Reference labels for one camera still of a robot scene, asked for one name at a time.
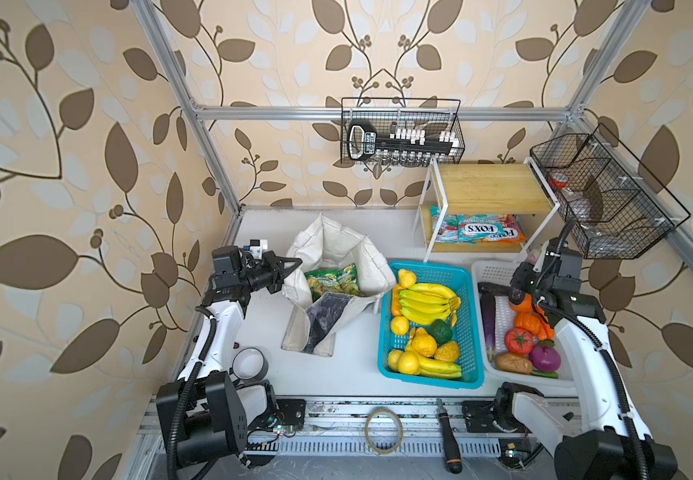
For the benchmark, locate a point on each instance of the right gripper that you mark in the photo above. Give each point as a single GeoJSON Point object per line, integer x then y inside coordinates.
{"type": "Point", "coordinates": [522, 270]}

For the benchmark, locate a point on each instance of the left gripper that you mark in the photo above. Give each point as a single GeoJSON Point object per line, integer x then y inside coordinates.
{"type": "Point", "coordinates": [271, 264]}

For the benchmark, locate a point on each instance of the cream canvas tote bag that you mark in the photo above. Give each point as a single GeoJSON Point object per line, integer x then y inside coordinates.
{"type": "Point", "coordinates": [327, 244]}

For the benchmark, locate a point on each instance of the green snack bag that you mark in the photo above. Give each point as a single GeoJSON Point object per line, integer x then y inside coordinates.
{"type": "Point", "coordinates": [338, 281]}

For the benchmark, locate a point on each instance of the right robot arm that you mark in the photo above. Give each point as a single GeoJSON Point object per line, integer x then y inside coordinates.
{"type": "Point", "coordinates": [614, 442]}

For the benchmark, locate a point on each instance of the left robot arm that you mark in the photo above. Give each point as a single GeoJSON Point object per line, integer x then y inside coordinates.
{"type": "Point", "coordinates": [205, 414]}

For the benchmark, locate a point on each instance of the Fox's candy bag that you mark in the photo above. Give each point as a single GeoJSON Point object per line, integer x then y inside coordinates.
{"type": "Point", "coordinates": [474, 229]}

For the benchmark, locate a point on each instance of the orange pumpkin toy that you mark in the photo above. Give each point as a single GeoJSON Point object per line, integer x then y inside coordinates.
{"type": "Point", "coordinates": [530, 322]}

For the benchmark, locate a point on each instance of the white plastic basket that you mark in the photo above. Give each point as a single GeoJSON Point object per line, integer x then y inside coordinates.
{"type": "Point", "coordinates": [501, 272]}

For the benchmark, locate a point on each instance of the red tomato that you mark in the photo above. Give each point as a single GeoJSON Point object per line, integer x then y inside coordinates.
{"type": "Point", "coordinates": [519, 341]}

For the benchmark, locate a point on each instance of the purple onion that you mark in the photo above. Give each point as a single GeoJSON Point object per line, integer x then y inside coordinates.
{"type": "Point", "coordinates": [545, 358]}

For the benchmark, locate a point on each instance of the brown potato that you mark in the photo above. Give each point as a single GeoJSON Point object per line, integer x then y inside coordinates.
{"type": "Point", "coordinates": [513, 363]}

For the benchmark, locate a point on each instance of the black tape roll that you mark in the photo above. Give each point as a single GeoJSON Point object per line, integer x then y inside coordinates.
{"type": "Point", "coordinates": [249, 365]}

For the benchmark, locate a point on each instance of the plastic bottle red cap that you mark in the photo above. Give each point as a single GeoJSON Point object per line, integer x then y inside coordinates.
{"type": "Point", "coordinates": [572, 203]}

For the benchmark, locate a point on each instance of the teal plastic basket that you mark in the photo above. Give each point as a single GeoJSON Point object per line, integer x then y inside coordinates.
{"type": "Point", "coordinates": [466, 330]}

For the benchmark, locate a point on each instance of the white wooden two-tier shelf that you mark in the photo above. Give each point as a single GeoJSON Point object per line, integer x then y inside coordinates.
{"type": "Point", "coordinates": [517, 189]}

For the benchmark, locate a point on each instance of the green bell pepper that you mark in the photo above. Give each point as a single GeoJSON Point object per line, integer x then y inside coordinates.
{"type": "Point", "coordinates": [440, 331]}

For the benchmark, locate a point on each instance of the yellow pear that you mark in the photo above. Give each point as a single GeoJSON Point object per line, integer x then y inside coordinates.
{"type": "Point", "coordinates": [406, 278]}

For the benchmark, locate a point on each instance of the banana bunch upper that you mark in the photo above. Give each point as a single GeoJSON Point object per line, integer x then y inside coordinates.
{"type": "Point", "coordinates": [424, 304]}

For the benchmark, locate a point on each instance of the small yellow lemon left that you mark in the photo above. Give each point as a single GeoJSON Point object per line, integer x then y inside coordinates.
{"type": "Point", "coordinates": [399, 326]}

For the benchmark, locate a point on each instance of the yellow textured fruit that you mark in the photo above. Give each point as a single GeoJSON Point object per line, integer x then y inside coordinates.
{"type": "Point", "coordinates": [424, 345]}

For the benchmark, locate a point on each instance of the banana lower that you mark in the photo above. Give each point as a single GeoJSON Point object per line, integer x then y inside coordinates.
{"type": "Point", "coordinates": [436, 369]}

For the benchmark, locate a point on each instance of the yellow lemon bottom left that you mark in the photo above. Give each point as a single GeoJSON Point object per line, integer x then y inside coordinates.
{"type": "Point", "coordinates": [403, 362]}

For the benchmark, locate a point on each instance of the black socket tool set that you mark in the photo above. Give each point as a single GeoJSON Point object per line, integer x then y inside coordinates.
{"type": "Point", "coordinates": [390, 144]}

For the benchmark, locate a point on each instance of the clear tape roll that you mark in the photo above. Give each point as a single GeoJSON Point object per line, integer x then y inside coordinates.
{"type": "Point", "coordinates": [383, 431]}

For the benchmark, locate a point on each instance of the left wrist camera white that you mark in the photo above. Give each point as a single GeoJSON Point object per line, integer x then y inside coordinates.
{"type": "Point", "coordinates": [257, 247]}

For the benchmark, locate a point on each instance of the black wire basket right wall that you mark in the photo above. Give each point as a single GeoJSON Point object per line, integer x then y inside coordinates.
{"type": "Point", "coordinates": [631, 208]}

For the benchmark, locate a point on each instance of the black wire basket wall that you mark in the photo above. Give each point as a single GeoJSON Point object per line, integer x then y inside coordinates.
{"type": "Point", "coordinates": [631, 208]}
{"type": "Point", "coordinates": [432, 112]}

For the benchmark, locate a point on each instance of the aluminium frame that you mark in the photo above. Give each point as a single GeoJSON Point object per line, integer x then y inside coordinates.
{"type": "Point", "coordinates": [602, 89]}

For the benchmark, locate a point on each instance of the black wire basket back wall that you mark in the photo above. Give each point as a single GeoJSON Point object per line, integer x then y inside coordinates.
{"type": "Point", "coordinates": [432, 112]}

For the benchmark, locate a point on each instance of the black handled screwdriver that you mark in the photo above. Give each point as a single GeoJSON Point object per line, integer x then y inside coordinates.
{"type": "Point", "coordinates": [453, 462]}

